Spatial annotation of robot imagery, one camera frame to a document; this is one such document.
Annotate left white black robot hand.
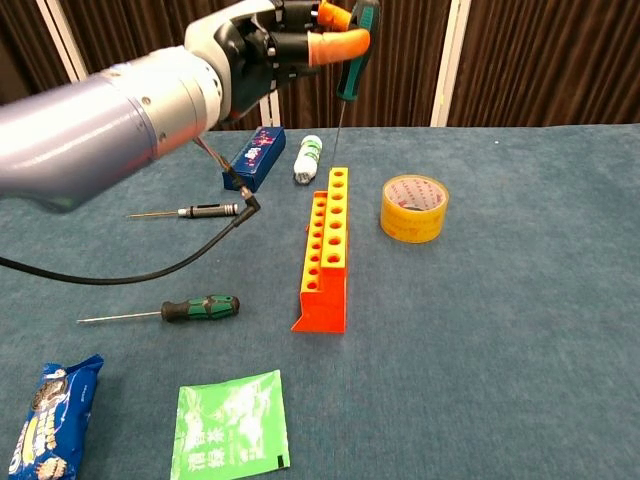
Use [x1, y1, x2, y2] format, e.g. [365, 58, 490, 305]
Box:
[183, 0, 372, 121]

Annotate plain green black screwdriver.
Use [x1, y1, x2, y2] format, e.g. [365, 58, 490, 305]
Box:
[329, 0, 381, 169]

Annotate slim silver black screwdriver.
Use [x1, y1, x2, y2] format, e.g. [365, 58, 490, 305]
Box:
[127, 201, 240, 220]

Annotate patterned green black screwdriver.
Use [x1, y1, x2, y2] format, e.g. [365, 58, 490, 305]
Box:
[76, 294, 241, 325]

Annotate dark blue cardboard box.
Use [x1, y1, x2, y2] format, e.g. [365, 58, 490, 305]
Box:
[222, 125, 287, 194]

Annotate small white green bottle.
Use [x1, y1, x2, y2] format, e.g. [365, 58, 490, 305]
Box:
[292, 134, 325, 185]

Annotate yellow packing tape roll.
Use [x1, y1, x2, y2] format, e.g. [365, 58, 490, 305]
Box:
[379, 174, 450, 245]

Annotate orange yellow tool rack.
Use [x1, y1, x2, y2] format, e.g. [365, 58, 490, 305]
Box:
[290, 167, 350, 335]

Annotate dark brown pleated curtain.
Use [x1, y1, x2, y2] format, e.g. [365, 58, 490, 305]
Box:
[0, 0, 640, 146]

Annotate blue felt table mat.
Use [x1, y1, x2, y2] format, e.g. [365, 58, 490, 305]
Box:
[0, 123, 640, 480]

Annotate green tea sachet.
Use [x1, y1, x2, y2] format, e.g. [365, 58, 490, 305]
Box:
[169, 369, 291, 480]

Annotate blue cookie packet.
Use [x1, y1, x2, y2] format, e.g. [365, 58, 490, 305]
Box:
[7, 353, 105, 480]

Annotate white partition frame post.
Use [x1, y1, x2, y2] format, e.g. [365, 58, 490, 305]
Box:
[429, 0, 474, 127]
[258, 92, 282, 129]
[34, 0, 91, 84]

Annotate black arm cable with connector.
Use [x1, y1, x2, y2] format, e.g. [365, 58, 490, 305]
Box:
[0, 134, 262, 285]

